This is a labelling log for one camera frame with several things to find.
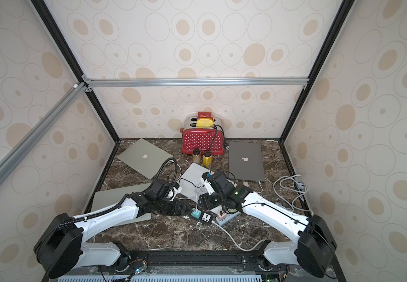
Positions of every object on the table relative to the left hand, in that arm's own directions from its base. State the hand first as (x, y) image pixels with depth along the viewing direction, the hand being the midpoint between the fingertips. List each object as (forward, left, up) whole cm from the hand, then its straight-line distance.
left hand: (188, 211), depth 79 cm
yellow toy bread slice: (+50, -6, +10) cm, 51 cm away
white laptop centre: (+27, 0, -11) cm, 29 cm away
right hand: (+3, -6, +4) cm, 8 cm away
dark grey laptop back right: (+36, -32, -8) cm, 48 cm away
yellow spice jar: (+32, -8, -2) cm, 33 cm away
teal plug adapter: (0, -3, -1) cm, 4 cm away
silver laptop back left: (+38, +31, -9) cm, 49 cm away
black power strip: (0, -8, -6) cm, 10 cm away
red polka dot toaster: (+42, -7, +4) cm, 43 cm away
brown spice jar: (+33, -2, -1) cm, 34 cm away
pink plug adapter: (-1, -15, -2) cm, 15 cm away
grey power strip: (0, -20, -6) cm, 20 cm away
